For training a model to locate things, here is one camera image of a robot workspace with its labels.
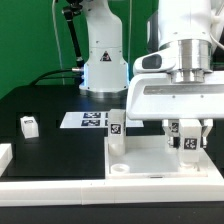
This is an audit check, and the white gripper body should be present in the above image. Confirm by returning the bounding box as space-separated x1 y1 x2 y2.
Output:
126 71 224 120

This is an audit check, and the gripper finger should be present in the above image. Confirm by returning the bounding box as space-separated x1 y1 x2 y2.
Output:
201 119 213 148
162 119 179 148

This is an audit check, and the white square table top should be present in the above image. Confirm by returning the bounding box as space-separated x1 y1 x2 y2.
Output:
105 135 208 179

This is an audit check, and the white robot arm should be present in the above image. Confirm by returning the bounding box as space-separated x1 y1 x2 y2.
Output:
82 0 224 144

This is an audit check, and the white fiducial marker sheet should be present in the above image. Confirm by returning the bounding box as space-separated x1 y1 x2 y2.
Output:
60 111 144 129

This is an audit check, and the white U-shaped obstacle fence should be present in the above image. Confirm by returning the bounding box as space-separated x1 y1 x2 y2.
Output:
0 144 224 207

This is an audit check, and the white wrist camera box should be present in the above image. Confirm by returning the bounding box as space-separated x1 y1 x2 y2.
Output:
133 53 175 75

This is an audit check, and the black cable at base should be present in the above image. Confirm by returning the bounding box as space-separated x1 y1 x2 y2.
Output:
29 67 84 87

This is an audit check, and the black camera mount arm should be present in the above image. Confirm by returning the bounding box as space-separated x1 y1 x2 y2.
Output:
62 0 84 68

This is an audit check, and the grey hanging cable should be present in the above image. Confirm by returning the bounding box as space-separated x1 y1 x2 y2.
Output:
51 0 66 86

